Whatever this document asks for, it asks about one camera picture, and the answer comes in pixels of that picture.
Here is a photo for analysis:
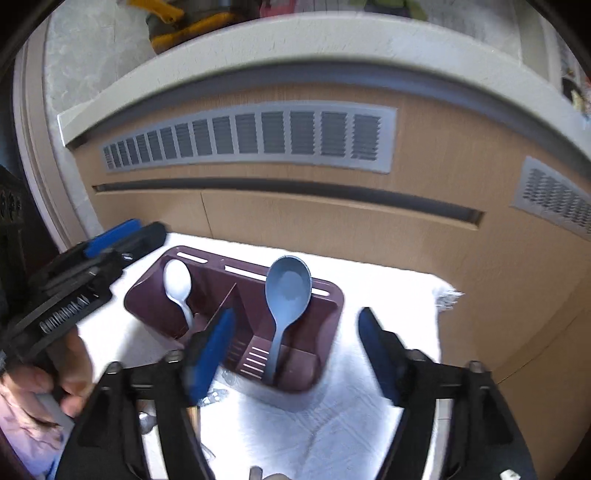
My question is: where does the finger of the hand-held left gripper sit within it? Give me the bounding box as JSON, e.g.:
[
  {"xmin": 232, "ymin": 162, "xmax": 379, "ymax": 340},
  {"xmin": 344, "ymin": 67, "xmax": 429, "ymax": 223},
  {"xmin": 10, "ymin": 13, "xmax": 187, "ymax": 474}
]
[
  {"xmin": 85, "ymin": 219, "xmax": 142, "ymax": 259},
  {"xmin": 117, "ymin": 222, "xmax": 167, "ymax": 263}
]

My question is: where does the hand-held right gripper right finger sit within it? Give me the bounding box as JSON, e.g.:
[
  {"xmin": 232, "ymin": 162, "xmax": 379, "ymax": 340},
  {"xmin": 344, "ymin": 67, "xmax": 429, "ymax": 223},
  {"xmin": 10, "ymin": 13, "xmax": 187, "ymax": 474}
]
[{"xmin": 358, "ymin": 307, "xmax": 539, "ymax": 480}]

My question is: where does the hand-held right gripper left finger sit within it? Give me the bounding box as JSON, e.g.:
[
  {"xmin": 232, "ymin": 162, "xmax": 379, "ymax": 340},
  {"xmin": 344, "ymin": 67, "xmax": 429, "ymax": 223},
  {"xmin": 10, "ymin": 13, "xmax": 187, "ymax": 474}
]
[{"xmin": 55, "ymin": 308, "xmax": 236, "ymax": 480}]

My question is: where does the maroon plastic utensil holder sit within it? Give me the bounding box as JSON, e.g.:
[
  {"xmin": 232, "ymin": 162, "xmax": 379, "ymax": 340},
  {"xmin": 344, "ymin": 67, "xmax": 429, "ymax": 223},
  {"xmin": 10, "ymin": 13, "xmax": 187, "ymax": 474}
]
[{"xmin": 124, "ymin": 246, "xmax": 345, "ymax": 412}]

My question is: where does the person's left hand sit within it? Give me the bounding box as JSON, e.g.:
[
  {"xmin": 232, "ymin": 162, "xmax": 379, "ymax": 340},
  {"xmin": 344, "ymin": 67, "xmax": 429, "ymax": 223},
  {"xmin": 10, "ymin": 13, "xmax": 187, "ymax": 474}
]
[{"xmin": 0, "ymin": 325, "xmax": 96, "ymax": 418}]

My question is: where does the white plastic spoon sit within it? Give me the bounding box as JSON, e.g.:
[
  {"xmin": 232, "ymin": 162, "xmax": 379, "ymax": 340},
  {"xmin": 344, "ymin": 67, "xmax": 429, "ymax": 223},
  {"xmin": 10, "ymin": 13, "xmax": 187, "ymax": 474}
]
[{"xmin": 163, "ymin": 259, "xmax": 195, "ymax": 335}]

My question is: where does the black plastic chair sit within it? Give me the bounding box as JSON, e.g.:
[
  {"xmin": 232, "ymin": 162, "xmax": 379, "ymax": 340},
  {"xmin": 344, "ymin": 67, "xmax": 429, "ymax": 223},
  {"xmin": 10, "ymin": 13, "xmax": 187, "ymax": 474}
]
[{"xmin": 0, "ymin": 166, "xmax": 25, "ymax": 298}]

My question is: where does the white towel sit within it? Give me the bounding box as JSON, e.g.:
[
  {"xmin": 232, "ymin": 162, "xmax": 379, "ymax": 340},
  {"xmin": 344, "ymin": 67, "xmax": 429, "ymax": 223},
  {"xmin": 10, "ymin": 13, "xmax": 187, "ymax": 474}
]
[{"xmin": 76, "ymin": 232, "xmax": 465, "ymax": 480}]

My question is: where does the blue-grey plastic spoon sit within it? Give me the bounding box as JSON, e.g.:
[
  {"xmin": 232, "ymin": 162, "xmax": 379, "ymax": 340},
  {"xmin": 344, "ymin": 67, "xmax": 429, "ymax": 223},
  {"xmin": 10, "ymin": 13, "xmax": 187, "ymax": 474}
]
[{"xmin": 263, "ymin": 255, "xmax": 313, "ymax": 385}]

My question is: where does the wooden kitchen cabinet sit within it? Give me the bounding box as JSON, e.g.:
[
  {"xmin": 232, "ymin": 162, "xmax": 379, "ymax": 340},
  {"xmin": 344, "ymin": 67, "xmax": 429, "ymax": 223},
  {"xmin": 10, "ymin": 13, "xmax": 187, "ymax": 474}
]
[{"xmin": 69, "ymin": 83, "xmax": 591, "ymax": 480}]

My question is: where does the long grey vent grille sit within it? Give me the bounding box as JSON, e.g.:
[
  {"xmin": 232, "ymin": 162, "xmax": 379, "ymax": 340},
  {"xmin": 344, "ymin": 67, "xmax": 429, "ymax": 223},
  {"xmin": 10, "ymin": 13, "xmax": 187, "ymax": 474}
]
[{"xmin": 102, "ymin": 107, "xmax": 398, "ymax": 175}]

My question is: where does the short grey vent grille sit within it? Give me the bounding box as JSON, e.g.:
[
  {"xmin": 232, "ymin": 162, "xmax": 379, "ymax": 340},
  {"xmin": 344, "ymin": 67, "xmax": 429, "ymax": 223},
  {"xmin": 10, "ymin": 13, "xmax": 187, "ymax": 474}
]
[{"xmin": 510, "ymin": 156, "xmax": 591, "ymax": 241}]

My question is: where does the white stone kitchen countertop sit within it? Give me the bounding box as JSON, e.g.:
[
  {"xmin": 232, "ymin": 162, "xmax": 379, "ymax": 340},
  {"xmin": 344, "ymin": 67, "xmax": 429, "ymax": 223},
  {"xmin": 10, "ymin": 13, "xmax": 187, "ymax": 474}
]
[{"xmin": 58, "ymin": 11, "xmax": 591, "ymax": 149}]

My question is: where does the black pan yellow handle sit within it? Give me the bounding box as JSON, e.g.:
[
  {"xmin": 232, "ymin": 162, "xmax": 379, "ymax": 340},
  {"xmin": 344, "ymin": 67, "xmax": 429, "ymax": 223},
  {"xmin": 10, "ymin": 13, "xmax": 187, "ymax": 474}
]
[{"xmin": 150, "ymin": 11, "xmax": 239, "ymax": 54}]

